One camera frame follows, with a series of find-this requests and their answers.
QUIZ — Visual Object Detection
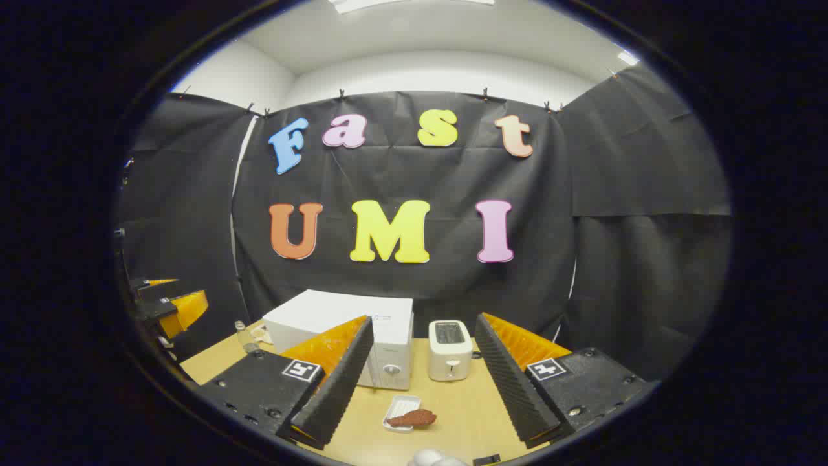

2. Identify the white microwave oven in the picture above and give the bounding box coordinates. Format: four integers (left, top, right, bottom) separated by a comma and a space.
262, 289, 415, 391

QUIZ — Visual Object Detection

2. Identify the clear plastic water bottle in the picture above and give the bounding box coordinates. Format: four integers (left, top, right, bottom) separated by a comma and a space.
234, 320, 261, 355

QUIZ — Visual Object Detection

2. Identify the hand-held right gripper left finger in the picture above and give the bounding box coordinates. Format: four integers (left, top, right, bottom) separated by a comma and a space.
194, 315, 376, 452

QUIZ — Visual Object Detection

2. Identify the long ceiling light panel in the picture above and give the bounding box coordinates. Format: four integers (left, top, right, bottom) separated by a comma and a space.
330, 0, 496, 14

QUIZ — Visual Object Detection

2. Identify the cream white toaster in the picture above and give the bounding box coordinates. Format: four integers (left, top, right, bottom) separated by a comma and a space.
428, 320, 474, 383

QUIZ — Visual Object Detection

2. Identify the brown meat piece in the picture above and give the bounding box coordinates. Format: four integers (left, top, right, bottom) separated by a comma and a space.
387, 408, 438, 428

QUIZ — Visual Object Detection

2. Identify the row of black cloth clips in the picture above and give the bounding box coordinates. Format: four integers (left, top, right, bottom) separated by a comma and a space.
180, 68, 618, 117

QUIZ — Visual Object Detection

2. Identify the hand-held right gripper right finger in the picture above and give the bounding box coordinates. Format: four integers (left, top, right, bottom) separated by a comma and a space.
474, 312, 662, 449

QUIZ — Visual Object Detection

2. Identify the white rectangular dish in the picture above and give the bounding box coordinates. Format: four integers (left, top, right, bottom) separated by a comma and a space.
382, 395, 422, 433

